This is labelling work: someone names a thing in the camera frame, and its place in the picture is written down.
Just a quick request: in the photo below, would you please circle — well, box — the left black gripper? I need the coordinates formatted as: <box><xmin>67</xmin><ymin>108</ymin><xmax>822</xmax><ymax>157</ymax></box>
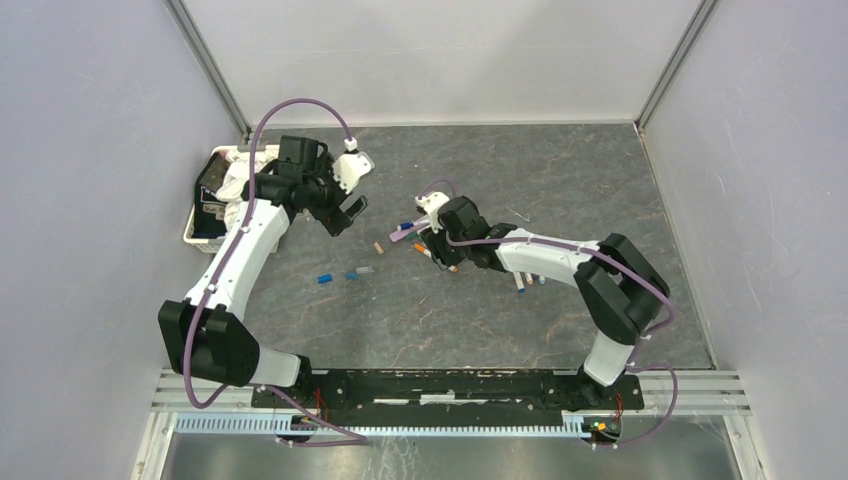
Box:
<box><xmin>303</xmin><ymin>152</ymin><xmax>369</xmax><ymax>236</ymax></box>

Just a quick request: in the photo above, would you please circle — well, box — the white marker blue cap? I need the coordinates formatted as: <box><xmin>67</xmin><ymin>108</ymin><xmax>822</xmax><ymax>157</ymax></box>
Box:
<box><xmin>513</xmin><ymin>272</ymin><xmax>526</xmax><ymax>293</ymax></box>

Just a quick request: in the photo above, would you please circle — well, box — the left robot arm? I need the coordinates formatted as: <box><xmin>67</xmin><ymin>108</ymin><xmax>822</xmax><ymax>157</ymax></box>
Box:
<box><xmin>158</xmin><ymin>135</ymin><xmax>374</xmax><ymax>408</ymax></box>

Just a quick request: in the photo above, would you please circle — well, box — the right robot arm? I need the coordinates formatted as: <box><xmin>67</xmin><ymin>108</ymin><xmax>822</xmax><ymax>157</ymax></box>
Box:
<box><xmin>415</xmin><ymin>192</ymin><xmax>676</xmax><ymax>408</ymax></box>

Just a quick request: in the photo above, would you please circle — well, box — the lilac highlighter pen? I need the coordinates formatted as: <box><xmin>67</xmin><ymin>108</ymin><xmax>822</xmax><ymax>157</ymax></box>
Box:
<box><xmin>389</xmin><ymin>227</ymin><xmax>420</xmax><ymax>243</ymax></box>

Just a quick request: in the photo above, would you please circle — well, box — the white marker dark-blue cap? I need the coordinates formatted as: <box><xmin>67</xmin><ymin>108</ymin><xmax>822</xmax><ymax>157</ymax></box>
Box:
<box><xmin>397</xmin><ymin>218</ymin><xmax>430</xmax><ymax>231</ymax></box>

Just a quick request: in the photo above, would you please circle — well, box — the white crumpled cloth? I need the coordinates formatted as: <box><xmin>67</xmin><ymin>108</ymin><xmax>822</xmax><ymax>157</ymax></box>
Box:
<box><xmin>215</xmin><ymin>150</ymin><xmax>250</xmax><ymax>230</ymax></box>

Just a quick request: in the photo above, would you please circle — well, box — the black box in basket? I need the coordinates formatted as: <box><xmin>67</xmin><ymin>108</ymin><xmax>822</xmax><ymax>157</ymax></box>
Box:
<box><xmin>193</xmin><ymin>152</ymin><xmax>230</xmax><ymax>239</ymax></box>

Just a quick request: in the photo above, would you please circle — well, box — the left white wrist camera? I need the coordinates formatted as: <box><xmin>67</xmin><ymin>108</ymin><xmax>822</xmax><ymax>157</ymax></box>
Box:
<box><xmin>332</xmin><ymin>151</ymin><xmax>375</xmax><ymax>194</ymax></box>

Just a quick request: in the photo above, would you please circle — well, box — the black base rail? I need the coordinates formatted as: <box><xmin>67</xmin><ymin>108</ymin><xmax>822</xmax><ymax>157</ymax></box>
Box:
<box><xmin>285</xmin><ymin>369</ymin><xmax>645</xmax><ymax>427</ymax></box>

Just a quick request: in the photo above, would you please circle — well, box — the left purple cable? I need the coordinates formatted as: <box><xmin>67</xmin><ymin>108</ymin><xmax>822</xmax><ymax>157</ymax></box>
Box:
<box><xmin>182</xmin><ymin>97</ymin><xmax>368</xmax><ymax>448</ymax></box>

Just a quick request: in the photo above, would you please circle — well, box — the purple cable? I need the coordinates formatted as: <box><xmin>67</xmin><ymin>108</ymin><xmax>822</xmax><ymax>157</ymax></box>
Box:
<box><xmin>182</xmin><ymin>97</ymin><xmax>368</xmax><ymax>448</ymax></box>
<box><xmin>417</xmin><ymin>178</ymin><xmax>680</xmax><ymax>452</ymax></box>

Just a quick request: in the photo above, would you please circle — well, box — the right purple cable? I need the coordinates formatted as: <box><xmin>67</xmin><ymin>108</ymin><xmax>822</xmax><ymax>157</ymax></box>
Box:
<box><xmin>417</xmin><ymin>178</ymin><xmax>680</xmax><ymax>452</ymax></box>

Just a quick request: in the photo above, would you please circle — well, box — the slotted cable duct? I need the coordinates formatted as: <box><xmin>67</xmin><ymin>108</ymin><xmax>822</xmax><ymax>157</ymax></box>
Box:
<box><xmin>173</xmin><ymin>413</ymin><xmax>588</xmax><ymax>437</ymax></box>

